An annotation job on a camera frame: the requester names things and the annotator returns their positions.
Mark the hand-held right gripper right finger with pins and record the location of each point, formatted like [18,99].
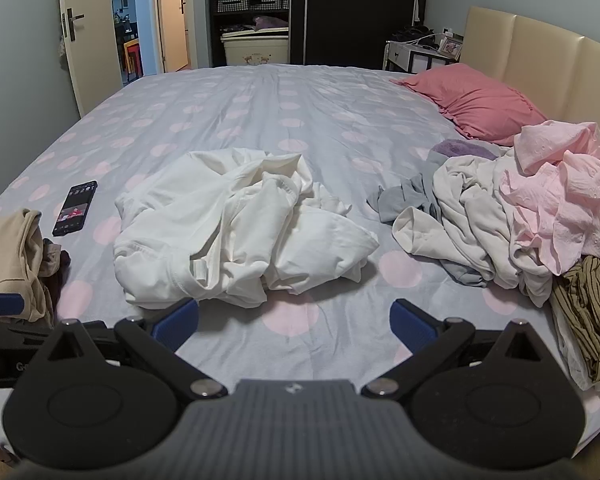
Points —
[412,325]

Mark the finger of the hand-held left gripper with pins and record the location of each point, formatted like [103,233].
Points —
[0,304]

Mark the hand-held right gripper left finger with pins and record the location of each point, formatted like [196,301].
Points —
[176,322]

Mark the white t-shirt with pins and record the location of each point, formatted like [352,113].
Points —
[220,220]

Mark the beige folded garment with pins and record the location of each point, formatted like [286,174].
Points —
[10,250]

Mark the dark brown garment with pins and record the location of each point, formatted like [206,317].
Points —
[56,265]

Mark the black smartphone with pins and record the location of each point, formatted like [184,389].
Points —
[74,210]

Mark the cream garment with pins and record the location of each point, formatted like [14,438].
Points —
[470,220]

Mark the grey garment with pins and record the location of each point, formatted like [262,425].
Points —
[405,195]

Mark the brown striped garment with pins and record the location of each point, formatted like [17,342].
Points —
[590,310]

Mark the purple fluffy towel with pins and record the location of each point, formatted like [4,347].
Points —
[455,149]

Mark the pink crinkled shirt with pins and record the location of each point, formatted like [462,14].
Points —
[565,195]

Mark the pink pillow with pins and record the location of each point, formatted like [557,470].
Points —
[475,100]

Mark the bed with polka dot sheet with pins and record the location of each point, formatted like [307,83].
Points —
[280,110]

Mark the white room door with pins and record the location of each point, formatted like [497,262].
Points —
[87,60]

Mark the white nightstand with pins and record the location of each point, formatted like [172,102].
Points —
[400,55]

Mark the white storage box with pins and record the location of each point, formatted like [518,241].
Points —
[255,50]

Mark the cream hallway door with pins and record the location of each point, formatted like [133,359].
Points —
[172,25]

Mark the beige padded headboard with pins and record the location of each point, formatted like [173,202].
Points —
[540,50]

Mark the purple cloth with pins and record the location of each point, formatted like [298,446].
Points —
[270,23]

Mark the black wardrobe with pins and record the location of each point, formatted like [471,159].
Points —
[350,10]

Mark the checkered storage basket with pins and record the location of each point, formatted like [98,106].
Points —
[234,2]
[274,0]

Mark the photo frame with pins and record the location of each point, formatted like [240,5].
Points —
[451,48]

